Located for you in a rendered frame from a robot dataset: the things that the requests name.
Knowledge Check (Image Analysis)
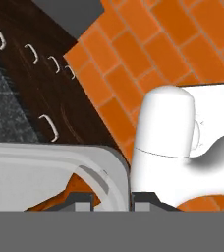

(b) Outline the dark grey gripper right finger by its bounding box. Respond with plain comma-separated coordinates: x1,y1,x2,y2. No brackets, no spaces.
131,192,185,212

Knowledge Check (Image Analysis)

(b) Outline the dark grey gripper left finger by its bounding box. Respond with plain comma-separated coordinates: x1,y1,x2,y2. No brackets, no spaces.
44,192,96,212

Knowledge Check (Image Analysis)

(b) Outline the dark wood cupboard run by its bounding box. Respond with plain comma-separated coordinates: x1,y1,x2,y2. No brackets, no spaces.
0,0,124,156

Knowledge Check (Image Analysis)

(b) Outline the pale grey rounded tray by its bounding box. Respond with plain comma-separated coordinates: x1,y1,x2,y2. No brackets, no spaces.
0,142,132,212

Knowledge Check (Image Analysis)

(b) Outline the grey appliance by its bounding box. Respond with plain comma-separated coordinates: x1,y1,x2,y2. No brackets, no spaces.
30,0,105,40

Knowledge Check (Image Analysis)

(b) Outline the white rounded object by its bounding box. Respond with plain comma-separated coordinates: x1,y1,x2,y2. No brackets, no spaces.
129,82,224,212

